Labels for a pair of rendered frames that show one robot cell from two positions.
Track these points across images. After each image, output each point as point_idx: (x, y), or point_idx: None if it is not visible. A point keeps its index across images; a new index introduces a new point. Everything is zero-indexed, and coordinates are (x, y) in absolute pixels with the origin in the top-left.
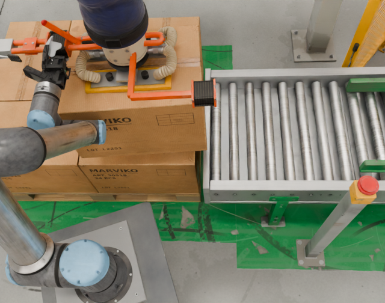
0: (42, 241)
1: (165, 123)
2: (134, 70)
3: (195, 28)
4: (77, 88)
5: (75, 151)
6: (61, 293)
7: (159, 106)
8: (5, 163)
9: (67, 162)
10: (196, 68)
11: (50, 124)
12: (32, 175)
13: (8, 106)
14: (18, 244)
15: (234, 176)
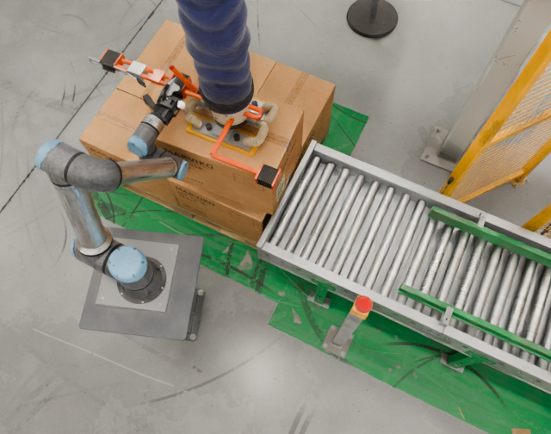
0: (103, 236)
1: (239, 181)
2: (225, 133)
3: (300, 111)
4: (182, 125)
5: None
6: (106, 277)
7: (236, 168)
8: (89, 183)
9: None
10: (281, 148)
11: (143, 151)
12: None
13: (133, 101)
14: (84, 232)
15: (289, 246)
